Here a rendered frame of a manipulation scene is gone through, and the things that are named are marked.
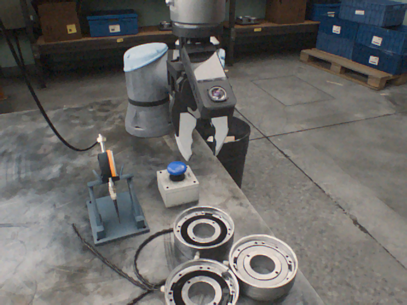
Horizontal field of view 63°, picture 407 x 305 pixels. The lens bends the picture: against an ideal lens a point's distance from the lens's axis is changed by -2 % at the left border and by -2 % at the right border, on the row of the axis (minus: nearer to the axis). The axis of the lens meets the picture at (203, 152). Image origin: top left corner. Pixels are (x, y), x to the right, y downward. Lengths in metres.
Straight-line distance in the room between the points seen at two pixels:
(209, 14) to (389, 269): 1.56
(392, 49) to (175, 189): 3.56
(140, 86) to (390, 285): 1.36
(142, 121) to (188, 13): 0.52
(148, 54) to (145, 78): 0.06
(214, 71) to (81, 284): 0.38
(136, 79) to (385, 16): 3.50
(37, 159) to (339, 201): 1.65
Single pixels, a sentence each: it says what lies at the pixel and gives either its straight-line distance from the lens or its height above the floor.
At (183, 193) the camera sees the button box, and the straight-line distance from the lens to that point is 0.68.
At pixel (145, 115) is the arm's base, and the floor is 0.86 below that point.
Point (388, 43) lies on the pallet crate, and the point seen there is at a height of 0.44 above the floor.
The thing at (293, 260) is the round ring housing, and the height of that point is 0.83.
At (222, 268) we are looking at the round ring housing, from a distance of 0.54.
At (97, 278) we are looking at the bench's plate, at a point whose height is 0.80.
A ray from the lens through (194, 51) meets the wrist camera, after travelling 0.48.
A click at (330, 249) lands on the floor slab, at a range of 1.81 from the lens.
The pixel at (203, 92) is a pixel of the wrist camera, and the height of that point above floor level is 1.09.
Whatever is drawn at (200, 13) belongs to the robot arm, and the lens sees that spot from 0.46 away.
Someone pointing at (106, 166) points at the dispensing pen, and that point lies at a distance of 0.62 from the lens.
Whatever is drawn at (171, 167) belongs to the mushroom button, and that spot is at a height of 0.87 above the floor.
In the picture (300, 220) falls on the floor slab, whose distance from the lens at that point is 1.91.
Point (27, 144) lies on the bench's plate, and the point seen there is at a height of 0.80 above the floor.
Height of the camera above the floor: 1.25
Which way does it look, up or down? 31 degrees down
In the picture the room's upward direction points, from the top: straight up
